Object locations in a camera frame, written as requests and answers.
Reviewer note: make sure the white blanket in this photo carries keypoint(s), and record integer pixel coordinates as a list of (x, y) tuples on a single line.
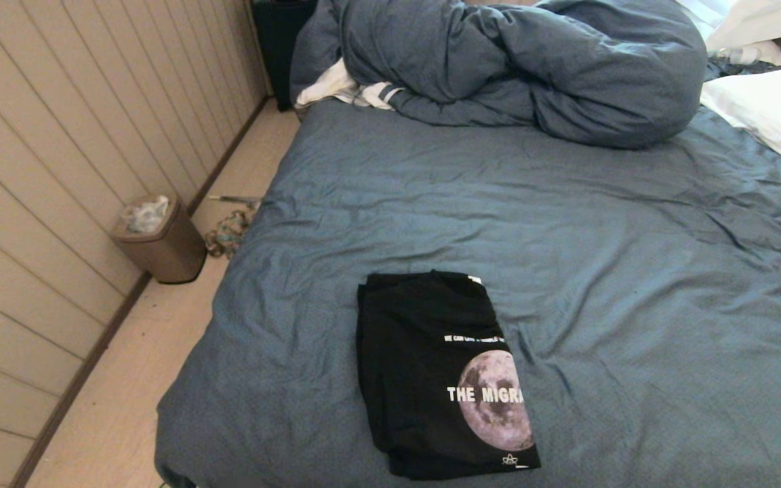
[(763, 20)]

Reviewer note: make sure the thin grey stick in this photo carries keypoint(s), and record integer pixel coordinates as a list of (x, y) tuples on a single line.
[(231, 198)]

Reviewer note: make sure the blue bed sheet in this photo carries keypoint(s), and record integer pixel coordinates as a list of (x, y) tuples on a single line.
[(567, 224)]

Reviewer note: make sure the white pillow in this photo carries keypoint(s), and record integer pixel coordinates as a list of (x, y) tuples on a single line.
[(777, 112)]

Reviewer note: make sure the dark grey crumpled cloth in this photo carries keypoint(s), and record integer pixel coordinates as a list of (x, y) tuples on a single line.
[(736, 68)]

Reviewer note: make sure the black t-shirt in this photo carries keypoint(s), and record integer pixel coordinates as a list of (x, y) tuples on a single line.
[(424, 379)]

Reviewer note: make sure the brown trash bin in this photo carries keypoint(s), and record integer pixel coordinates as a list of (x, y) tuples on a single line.
[(167, 251)]

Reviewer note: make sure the clear plastic bin liner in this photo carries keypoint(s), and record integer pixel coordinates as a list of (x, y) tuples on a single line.
[(145, 213)]

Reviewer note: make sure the black nightstand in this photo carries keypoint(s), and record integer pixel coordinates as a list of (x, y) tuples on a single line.
[(275, 41)]

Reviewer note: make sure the white striped cloth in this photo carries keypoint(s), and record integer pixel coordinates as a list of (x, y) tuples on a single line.
[(326, 85)]

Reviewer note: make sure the blue crumpled duvet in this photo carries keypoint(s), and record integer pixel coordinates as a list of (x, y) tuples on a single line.
[(533, 61)]

